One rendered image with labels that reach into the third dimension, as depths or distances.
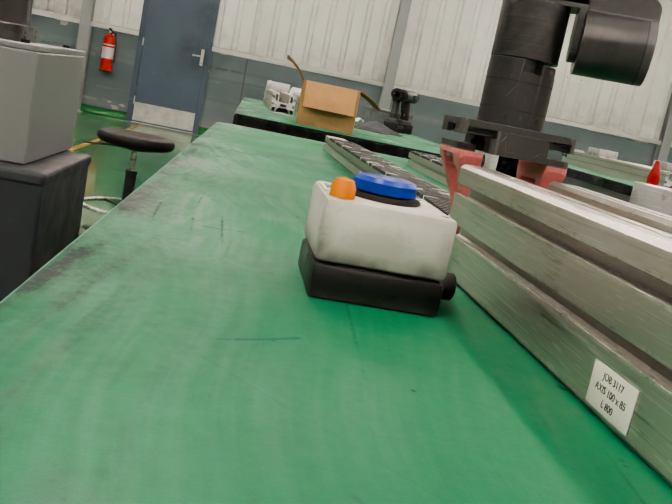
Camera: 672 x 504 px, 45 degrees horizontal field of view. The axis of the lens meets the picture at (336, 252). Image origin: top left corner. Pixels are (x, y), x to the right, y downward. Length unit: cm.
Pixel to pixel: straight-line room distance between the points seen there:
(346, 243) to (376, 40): 1128
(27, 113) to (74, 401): 52
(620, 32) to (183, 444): 53
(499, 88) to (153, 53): 1106
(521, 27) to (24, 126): 44
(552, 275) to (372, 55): 1130
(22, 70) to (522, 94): 44
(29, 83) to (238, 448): 56
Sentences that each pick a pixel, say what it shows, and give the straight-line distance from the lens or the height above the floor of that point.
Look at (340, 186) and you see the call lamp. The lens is 46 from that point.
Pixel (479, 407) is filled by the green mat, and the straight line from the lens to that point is 36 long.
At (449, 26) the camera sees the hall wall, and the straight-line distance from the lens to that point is 1193.
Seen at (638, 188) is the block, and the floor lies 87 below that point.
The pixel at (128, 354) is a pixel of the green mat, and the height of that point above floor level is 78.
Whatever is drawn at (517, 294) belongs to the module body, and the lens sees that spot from 49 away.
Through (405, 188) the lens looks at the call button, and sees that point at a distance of 49.
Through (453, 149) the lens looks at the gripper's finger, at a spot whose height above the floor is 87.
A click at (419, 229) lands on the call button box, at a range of 47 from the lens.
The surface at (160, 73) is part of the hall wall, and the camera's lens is 1168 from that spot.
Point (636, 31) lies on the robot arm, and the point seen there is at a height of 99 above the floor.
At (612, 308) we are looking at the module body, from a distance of 38.
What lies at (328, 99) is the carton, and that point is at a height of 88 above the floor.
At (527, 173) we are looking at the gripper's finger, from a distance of 74.
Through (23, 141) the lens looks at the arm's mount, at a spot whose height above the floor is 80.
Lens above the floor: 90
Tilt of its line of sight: 11 degrees down
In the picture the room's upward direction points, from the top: 12 degrees clockwise
